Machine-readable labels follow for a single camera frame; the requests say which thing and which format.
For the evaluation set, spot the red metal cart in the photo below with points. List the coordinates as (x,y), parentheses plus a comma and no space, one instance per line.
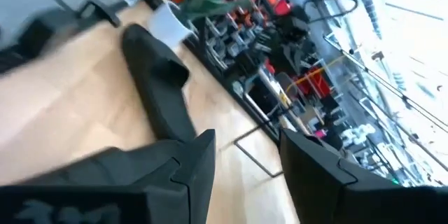
(320,84)

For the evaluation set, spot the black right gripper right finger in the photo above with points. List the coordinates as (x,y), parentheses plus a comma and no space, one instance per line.
(315,189)

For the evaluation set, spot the black rubber slide sandal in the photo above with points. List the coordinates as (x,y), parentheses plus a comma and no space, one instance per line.
(157,87)

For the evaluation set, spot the wooden shelf black metal legs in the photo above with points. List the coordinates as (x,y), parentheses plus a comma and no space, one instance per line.
(245,152)

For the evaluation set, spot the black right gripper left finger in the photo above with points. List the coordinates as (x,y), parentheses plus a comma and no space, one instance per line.
(196,189)

